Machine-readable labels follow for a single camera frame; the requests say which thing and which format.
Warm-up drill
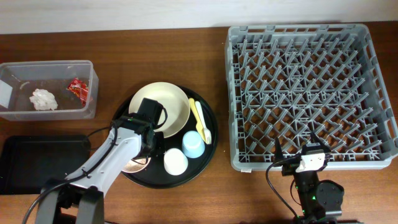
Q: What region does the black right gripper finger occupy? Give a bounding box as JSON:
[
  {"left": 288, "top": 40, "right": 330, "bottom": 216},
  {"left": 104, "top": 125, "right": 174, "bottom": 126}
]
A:
[
  {"left": 274, "top": 137, "right": 284, "bottom": 162},
  {"left": 310, "top": 132, "right": 331, "bottom": 153}
]

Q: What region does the small pink bowl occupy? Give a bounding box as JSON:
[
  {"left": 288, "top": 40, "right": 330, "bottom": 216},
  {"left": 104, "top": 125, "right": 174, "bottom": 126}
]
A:
[{"left": 122, "top": 157, "right": 151, "bottom": 174}]

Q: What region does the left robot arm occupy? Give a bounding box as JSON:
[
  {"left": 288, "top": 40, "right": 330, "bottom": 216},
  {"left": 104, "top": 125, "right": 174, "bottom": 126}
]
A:
[{"left": 31, "top": 110, "right": 161, "bottom": 223}]

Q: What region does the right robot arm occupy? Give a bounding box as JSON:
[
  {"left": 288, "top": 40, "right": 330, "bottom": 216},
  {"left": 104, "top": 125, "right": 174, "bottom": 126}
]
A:
[{"left": 266, "top": 132, "right": 345, "bottom": 223}]

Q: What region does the grey dishwasher rack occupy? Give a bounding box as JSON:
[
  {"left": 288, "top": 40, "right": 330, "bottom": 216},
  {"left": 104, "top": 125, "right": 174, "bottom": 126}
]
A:
[{"left": 225, "top": 24, "right": 397, "bottom": 172}]

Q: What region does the clear plastic waste bin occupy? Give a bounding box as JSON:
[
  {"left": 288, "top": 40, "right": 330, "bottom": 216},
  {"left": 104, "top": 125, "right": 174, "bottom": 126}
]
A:
[{"left": 1, "top": 60, "right": 99, "bottom": 121}]

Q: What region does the white plastic cup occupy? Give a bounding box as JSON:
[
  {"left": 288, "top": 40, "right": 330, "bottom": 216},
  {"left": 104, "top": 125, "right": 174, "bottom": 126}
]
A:
[{"left": 164, "top": 148, "right": 188, "bottom": 175}]

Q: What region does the black round tray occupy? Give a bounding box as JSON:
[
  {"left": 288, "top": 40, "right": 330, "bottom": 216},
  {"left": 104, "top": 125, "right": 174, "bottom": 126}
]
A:
[{"left": 121, "top": 86, "right": 219, "bottom": 189}]

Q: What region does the light blue plastic cup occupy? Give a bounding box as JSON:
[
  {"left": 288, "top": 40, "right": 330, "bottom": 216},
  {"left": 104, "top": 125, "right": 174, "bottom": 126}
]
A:
[{"left": 182, "top": 131, "right": 205, "bottom": 159}]

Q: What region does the cream large bowl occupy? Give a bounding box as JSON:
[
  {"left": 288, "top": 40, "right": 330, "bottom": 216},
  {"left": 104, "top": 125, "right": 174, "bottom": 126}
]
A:
[{"left": 128, "top": 82, "right": 190, "bottom": 138}]

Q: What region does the yellow plastic spoon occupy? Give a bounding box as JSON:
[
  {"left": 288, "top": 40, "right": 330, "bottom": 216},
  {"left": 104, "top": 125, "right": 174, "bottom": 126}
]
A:
[{"left": 188, "top": 98, "right": 206, "bottom": 144}]

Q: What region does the red snack wrapper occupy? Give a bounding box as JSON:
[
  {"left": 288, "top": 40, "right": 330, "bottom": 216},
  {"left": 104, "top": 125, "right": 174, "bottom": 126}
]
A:
[{"left": 67, "top": 78, "right": 89, "bottom": 106}]

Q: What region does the crumpled white tissue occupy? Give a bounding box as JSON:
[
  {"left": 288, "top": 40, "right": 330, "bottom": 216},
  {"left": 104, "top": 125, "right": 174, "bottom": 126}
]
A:
[{"left": 29, "top": 89, "right": 58, "bottom": 111}]

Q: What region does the black rectangular tray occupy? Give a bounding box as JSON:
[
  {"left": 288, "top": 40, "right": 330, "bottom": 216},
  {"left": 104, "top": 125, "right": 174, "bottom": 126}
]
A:
[{"left": 1, "top": 135, "right": 91, "bottom": 195}]

